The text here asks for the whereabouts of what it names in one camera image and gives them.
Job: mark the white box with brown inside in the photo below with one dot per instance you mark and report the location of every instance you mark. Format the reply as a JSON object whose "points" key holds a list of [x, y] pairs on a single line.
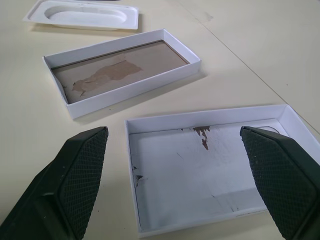
{"points": [[120, 70]]}

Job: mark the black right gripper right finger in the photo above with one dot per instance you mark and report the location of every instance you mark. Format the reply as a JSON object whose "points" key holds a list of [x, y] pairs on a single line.
{"points": [[285, 180]]}

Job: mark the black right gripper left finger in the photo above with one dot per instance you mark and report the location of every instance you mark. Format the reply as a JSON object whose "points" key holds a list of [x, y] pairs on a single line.
{"points": [[50, 190]]}

